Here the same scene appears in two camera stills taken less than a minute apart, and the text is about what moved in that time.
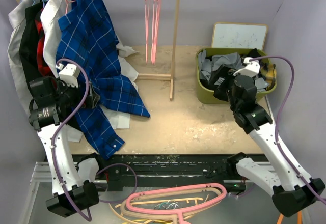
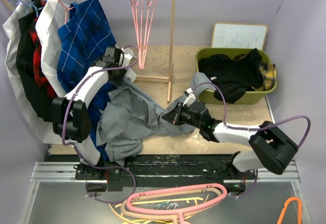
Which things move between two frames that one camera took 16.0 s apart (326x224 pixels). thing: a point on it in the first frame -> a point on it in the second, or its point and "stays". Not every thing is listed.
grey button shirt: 206,66 -> 128,112
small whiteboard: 239,35 stays
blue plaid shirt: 86,33 stays
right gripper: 222,72 -> 174,116
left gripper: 91,98 -> 124,71
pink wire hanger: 146,7 -> 137,7
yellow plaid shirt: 270,73 stays
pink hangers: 156,20 -> 151,9
